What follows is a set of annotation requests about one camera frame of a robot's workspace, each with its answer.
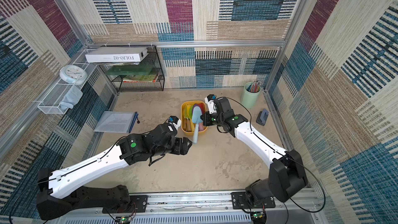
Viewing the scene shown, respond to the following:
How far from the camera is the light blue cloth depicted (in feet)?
2.18

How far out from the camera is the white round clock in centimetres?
73

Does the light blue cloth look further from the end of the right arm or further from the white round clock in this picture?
the end of the right arm

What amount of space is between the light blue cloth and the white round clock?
3 centimetres
